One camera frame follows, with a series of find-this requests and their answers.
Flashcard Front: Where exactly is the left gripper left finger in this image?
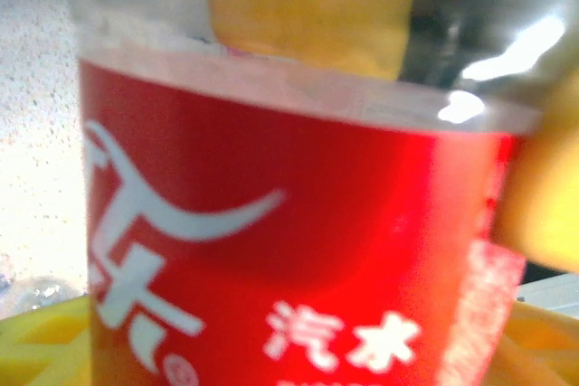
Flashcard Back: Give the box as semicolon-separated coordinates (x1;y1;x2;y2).
0;297;91;386

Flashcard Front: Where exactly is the red label cola bottle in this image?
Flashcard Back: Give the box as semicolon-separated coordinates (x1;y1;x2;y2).
67;0;575;386

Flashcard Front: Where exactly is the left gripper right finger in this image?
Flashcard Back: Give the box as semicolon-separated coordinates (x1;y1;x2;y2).
486;302;579;386

